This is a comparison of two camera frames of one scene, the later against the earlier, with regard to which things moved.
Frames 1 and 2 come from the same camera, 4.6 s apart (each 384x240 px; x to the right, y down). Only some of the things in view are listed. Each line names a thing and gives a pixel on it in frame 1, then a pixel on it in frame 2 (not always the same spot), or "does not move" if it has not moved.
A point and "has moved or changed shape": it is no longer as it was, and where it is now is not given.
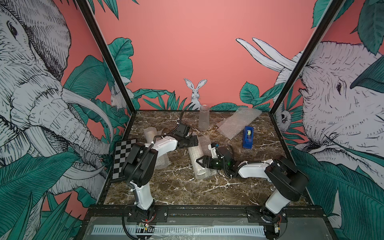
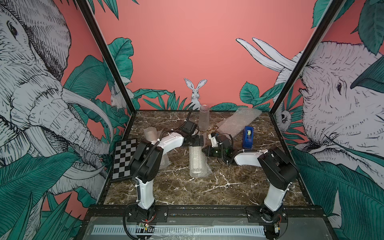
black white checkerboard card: [122, 150] does not move
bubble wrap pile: [196, 152] has moved or changed shape
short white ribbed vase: [163, 161] does not move
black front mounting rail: [95, 212] does not move
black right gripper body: [216, 164] to [215, 152]
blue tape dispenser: [248, 137] does not move
